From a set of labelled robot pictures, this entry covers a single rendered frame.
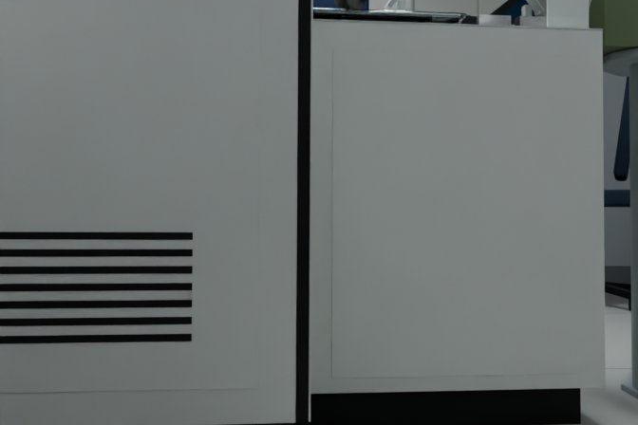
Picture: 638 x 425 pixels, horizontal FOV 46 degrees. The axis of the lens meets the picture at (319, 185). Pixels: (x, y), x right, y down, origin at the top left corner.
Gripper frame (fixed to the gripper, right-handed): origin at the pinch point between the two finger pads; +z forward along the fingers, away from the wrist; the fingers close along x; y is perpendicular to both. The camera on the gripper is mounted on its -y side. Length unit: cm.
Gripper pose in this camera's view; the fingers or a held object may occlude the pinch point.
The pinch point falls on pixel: (352, 19)
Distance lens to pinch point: 190.3
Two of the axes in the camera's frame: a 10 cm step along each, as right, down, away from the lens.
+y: -5.7, -0.3, -8.2
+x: 8.2, -0.2, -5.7
